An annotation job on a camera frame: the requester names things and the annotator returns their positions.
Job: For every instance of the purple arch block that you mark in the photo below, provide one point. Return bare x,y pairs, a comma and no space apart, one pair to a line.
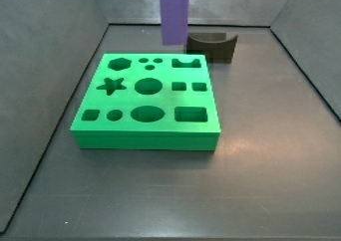
174,21

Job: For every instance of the dark arch block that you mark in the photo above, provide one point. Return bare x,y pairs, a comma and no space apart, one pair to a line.
214,45

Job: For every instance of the green shape sorter block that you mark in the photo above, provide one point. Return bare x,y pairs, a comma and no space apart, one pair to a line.
149,101

